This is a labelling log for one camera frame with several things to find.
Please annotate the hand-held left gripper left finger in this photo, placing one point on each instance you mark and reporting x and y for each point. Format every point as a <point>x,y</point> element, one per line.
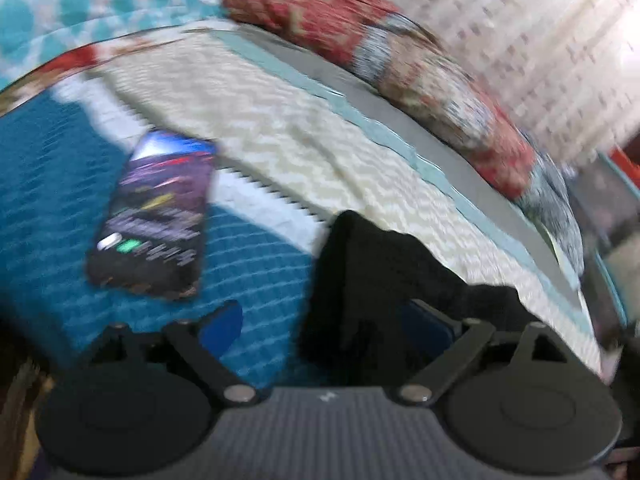
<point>221,329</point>

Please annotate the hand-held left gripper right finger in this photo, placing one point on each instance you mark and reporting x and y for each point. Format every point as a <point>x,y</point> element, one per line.
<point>425,330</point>

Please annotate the black pants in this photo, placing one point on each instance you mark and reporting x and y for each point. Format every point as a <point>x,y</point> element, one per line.
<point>375,280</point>

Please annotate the dark glossy packet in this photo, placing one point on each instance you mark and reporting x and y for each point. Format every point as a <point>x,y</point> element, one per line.
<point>155,215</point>

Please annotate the zigzag patterned bed sheet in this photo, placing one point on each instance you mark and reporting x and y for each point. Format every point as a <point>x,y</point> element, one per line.
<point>300,150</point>

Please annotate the clear bin with teal lid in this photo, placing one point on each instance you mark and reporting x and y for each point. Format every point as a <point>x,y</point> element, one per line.
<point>607,240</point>

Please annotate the red floral patchwork quilt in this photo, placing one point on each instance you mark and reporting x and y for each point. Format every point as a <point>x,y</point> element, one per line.
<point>425,90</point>

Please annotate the leaf print beige curtain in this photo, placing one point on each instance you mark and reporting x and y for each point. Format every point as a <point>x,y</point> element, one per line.
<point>540,35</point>

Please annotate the teal lattice pattern pillow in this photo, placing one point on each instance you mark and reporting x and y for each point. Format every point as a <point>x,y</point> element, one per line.
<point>90,5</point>

